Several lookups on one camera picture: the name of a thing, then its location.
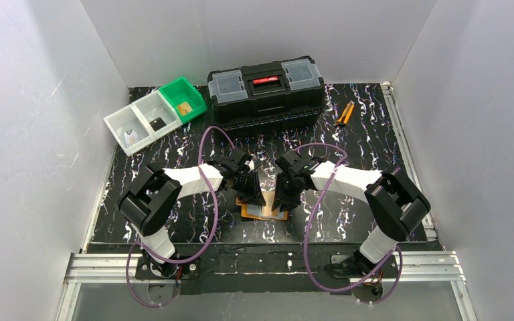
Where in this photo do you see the orange card holder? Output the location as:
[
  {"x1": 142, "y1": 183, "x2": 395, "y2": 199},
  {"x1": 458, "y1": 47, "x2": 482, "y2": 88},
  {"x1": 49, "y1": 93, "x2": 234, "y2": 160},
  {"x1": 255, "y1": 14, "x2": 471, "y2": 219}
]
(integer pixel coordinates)
[{"x1": 236, "y1": 191, "x2": 288, "y2": 221}]

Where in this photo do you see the gold credit card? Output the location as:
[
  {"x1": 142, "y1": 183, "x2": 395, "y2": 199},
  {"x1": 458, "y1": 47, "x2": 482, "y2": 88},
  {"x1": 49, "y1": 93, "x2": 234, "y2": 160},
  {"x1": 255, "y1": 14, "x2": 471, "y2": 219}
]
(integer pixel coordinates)
[{"x1": 177, "y1": 102, "x2": 193, "y2": 116}]

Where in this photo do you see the black credit card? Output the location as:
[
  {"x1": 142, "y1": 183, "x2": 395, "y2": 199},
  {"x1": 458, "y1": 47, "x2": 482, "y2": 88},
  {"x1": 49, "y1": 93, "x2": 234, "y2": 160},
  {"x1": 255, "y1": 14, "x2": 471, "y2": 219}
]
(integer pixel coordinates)
[{"x1": 149, "y1": 117, "x2": 167, "y2": 132}]

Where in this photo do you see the white credit card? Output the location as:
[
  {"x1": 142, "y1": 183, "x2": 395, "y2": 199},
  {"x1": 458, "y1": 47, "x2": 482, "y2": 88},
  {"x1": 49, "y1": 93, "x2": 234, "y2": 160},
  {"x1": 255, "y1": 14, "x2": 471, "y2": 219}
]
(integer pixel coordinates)
[{"x1": 123, "y1": 128, "x2": 141, "y2": 148}]

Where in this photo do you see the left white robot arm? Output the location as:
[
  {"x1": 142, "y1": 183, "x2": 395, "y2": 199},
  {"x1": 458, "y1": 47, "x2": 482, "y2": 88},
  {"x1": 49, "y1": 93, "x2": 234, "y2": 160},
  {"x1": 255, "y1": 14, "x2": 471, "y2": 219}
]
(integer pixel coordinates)
[{"x1": 118, "y1": 148, "x2": 266, "y2": 264}]

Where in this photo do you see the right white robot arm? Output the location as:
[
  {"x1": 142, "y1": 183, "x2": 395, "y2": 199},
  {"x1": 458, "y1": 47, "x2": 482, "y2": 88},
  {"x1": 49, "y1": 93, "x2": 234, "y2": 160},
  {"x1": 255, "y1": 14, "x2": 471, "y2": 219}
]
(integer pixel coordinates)
[{"x1": 272, "y1": 150, "x2": 431, "y2": 268}]

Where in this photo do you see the orange utility knife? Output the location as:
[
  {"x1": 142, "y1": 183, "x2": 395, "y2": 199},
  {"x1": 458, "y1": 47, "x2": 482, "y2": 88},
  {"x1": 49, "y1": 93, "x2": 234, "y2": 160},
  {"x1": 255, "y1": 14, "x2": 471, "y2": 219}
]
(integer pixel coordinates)
[{"x1": 335, "y1": 101, "x2": 355, "y2": 126}]

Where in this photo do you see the black toolbox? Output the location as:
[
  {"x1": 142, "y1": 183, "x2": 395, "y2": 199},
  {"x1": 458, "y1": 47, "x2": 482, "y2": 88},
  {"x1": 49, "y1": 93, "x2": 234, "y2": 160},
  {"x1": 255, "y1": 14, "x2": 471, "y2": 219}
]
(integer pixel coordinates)
[{"x1": 207, "y1": 56, "x2": 325, "y2": 136}]

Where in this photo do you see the middle white plastic bin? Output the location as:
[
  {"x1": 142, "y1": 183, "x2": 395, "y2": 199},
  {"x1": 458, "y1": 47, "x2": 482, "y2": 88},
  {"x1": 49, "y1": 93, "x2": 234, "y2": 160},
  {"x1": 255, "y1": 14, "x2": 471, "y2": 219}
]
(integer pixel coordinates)
[{"x1": 131, "y1": 90, "x2": 183, "y2": 141}]

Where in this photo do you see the white plastic bin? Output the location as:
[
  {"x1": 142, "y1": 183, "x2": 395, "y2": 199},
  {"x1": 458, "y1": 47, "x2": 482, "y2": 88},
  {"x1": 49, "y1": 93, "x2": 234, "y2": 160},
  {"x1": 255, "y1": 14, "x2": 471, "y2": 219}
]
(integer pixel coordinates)
[
  {"x1": 131, "y1": 90, "x2": 183, "y2": 141},
  {"x1": 103, "y1": 104, "x2": 154, "y2": 156}
]

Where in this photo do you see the green plastic bin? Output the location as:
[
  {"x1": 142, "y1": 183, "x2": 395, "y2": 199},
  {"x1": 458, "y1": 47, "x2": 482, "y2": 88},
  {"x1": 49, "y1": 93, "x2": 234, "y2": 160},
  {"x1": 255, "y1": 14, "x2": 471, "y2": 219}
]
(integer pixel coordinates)
[{"x1": 158, "y1": 77, "x2": 207, "y2": 124}]

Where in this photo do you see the left white plastic bin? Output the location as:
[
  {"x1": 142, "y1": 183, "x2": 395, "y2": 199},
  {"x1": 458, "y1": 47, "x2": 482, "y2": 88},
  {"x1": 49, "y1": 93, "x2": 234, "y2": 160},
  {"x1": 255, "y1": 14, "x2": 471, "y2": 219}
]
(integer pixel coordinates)
[{"x1": 103, "y1": 104, "x2": 154, "y2": 156}]

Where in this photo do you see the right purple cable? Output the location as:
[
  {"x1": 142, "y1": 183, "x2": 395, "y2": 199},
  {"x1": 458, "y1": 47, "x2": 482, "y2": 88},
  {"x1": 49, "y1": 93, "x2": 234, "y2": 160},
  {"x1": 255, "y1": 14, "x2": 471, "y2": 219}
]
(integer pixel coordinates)
[{"x1": 296, "y1": 142, "x2": 404, "y2": 306}]

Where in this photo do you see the purple cable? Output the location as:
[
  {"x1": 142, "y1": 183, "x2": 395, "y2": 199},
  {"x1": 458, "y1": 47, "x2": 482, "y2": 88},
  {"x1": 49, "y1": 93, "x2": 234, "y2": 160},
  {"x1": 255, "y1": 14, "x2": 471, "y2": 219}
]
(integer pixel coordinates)
[
  {"x1": 296, "y1": 142, "x2": 404, "y2": 306},
  {"x1": 125, "y1": 126, "x2": 238, "y2": 309}
]

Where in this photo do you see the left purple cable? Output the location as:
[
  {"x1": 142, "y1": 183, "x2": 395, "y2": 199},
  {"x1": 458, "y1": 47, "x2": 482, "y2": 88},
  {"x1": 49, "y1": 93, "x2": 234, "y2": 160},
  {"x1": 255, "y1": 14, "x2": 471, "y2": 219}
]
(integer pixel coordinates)
[{"x1": 125, "y1": 126, "x2": 238, "y2": 309}]

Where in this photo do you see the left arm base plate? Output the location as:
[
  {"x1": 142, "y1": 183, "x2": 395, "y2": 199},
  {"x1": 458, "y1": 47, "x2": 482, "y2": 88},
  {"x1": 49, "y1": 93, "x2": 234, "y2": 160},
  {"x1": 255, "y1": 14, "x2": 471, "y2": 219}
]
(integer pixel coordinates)
[{"x1": 135, "y1": 256, "x2": 201, "y2": 280}]

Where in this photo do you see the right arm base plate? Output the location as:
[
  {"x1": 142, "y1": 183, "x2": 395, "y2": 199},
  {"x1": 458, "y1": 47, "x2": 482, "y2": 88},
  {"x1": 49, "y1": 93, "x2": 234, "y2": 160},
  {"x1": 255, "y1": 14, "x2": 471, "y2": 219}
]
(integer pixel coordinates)
[{"x1": 325, "y1": 255, "x2": 399, "y2": 281}]

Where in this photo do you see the aluminium frame rail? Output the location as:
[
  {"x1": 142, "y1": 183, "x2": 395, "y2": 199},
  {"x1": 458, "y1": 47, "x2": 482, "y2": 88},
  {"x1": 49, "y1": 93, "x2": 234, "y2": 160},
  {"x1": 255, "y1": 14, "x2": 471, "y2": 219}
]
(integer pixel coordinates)
[{"x1": 56, "y1": 84, "x2": 476, "y2": 320}]

